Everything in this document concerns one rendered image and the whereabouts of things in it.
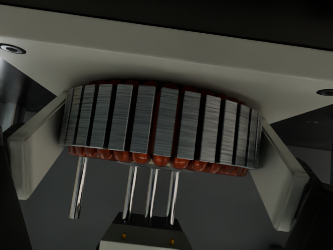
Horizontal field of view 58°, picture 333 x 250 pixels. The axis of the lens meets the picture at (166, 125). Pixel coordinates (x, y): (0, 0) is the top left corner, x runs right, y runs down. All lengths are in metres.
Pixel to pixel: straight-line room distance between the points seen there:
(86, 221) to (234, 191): 0.21
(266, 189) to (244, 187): 0.29
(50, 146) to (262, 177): 0.11
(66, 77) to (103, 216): 0.30
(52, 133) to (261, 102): 0.11
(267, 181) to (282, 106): 0.04
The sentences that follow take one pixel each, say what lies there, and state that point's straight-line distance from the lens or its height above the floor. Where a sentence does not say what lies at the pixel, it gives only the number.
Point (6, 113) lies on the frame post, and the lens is 0.41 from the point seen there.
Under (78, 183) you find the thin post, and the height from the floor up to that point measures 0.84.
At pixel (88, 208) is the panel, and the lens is 0.44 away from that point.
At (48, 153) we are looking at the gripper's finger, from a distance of 0.16.
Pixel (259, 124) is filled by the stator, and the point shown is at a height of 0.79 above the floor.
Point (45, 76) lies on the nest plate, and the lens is 0.17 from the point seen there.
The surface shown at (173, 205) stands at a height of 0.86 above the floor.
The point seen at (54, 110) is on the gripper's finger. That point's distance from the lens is 0.16.
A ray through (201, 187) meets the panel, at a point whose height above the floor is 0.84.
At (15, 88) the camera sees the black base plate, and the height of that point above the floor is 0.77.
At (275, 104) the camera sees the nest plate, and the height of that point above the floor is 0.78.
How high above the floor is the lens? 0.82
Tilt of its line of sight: 7 degrees down
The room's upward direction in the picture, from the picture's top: 173 degrees counter-clockwise
